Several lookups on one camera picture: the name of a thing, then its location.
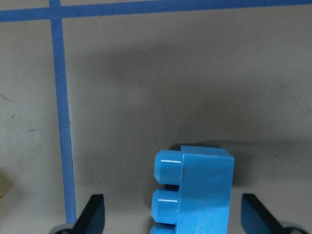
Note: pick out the blue toy block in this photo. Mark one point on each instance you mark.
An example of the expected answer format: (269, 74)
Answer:
(196, 193)

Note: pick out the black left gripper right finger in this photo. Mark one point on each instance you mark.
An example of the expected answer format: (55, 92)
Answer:
(256, 218)

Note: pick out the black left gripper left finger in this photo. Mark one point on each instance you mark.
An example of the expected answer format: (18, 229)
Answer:
(92, 218)

